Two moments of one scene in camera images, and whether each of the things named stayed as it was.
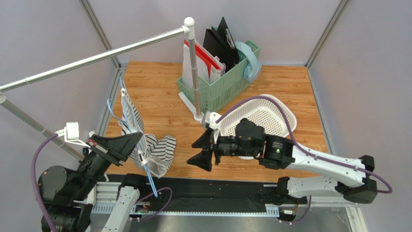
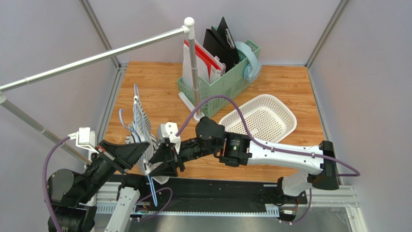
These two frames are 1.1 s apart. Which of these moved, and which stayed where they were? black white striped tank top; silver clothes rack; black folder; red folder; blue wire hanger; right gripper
Moved: black white striped tank top; blue wire hanger; right gripper
Stayed: red folder; black folder; silver clothes rack
